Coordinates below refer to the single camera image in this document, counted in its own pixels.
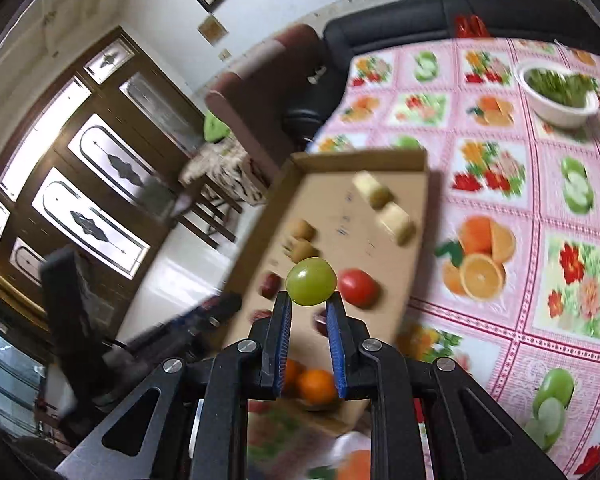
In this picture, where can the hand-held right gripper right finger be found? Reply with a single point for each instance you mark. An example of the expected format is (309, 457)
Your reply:
(336, 350)

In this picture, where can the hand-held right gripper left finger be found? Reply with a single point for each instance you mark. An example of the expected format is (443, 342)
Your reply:
(283, 350)

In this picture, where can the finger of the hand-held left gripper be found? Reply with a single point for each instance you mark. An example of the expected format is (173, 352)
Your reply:
(210, 315)

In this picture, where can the small red fruit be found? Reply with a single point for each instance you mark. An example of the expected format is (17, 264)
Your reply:
(270, 286)
(261, 316)

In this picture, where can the red tomato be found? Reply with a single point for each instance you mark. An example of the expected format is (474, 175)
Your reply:
(358, 287)

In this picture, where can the round green fruit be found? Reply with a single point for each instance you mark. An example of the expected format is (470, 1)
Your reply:
(311, 281)

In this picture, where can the brown kiwi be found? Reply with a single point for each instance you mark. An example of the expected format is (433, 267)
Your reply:
(304, 230)
(302, 251)

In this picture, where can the shallow cardboard box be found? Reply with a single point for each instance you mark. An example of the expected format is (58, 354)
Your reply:
(345, 240)

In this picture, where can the pale yellow corn piece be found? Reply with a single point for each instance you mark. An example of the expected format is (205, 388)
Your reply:
(374, 191)
(397, 224)

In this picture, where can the orange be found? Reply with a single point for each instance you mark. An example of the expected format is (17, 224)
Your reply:
(292, 375)
(316, 387)

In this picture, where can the floral seat cushion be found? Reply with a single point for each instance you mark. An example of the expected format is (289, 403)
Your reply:
(225, 170)

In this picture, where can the wooden glass panel door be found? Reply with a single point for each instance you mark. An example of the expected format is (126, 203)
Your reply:
(90, 160)

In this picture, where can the green cushion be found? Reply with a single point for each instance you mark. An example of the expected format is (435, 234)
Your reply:
(215, 127)

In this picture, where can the brown armchair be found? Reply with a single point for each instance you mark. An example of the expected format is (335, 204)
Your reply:
(270, 90)

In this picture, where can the white bowl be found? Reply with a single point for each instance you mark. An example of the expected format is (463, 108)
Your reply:
(555, 112)

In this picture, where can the black leather sofa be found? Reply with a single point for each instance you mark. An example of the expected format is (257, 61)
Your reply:
(405, 25)

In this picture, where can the green leafy vegetables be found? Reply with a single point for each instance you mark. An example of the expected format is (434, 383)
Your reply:
(557, 87)

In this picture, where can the red bag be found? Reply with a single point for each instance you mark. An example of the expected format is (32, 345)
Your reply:
(472, 26)

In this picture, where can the wall switch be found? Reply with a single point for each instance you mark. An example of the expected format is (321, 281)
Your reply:
(225, 54)

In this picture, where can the small wall poster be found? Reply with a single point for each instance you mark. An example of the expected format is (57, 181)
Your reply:
(213, 29)

